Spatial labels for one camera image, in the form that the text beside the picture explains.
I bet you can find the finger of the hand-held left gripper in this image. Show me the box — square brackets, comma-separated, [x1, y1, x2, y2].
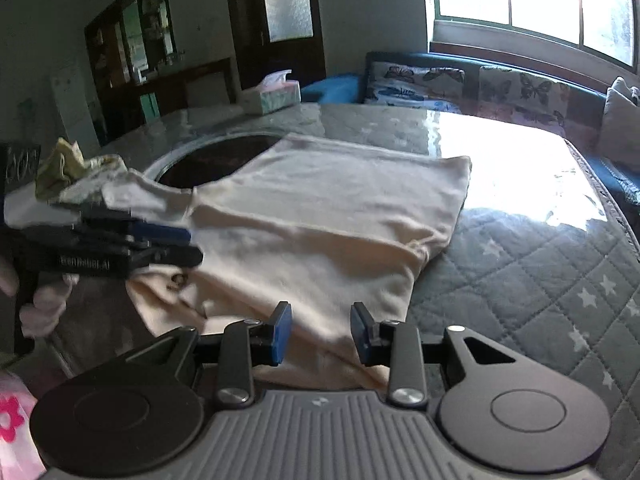
[80, 212, 192, 247]
[127, 244, 205, 280]

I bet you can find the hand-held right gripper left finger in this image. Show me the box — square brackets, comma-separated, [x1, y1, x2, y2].
[122, 301, 293, 409]

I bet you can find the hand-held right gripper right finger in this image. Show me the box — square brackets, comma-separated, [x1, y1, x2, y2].
[350, 301, 526, 409]

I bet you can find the cream long-sleeved garment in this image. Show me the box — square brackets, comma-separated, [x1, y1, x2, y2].
[4, 132, 473, 393]

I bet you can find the person's left hand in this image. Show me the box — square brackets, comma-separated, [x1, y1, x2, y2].
[19, 275, 77, 339]

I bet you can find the floral patterned cloth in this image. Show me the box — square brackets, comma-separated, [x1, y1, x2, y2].
[35, 137, 133, 206]

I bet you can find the round black induction cooktop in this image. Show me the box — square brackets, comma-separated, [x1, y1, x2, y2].
[142, 130, 291, 191]

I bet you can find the dark wooden sideboard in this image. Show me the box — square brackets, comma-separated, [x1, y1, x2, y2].
[107, 57, 236, 133]

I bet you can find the tall white appliance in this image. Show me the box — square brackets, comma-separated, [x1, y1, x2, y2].
[50, 62, 101, 148]

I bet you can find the grey quilted star table cover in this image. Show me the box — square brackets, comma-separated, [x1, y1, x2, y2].
[0, 102, 640, 480]

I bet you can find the white tissue box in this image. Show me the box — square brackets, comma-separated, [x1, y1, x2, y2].
[239, 70, 302, 115]

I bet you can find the pink floral clothing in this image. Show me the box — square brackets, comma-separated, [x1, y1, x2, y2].
[0, 370, 48, 480]

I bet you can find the tall glass door cabinet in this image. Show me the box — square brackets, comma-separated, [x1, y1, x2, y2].
[84, 0, 176, 111]

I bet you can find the dark wooden glazed door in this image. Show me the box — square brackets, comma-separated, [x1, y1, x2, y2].
[222, 0, 328, 93]

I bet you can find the blue sofa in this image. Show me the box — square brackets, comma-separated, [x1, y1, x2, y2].
[300, 50, 640, 206]

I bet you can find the butterfly print pillow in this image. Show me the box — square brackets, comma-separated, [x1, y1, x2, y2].
[365, 62, 466, 113]
[477, 67, 571, 136]

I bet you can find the plain grey pillow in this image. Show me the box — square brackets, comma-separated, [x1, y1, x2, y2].
[597, 76, 640, 161]

